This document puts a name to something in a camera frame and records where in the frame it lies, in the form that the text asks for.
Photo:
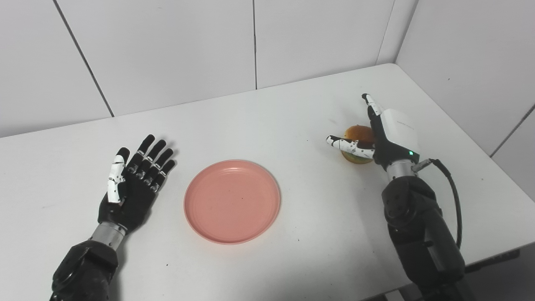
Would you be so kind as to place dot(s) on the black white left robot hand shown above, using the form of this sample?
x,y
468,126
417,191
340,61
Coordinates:
x,y
133,200

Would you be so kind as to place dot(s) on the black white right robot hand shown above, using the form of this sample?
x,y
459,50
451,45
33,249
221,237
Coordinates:
x,y
397,133

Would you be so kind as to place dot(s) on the toy hamburger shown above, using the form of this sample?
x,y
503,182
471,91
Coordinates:
x,y
359,133

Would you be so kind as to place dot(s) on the pink round plate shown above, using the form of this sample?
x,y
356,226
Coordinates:
x,y
232,200

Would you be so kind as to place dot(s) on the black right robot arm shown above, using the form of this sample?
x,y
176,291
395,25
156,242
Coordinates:
x,y
422,234

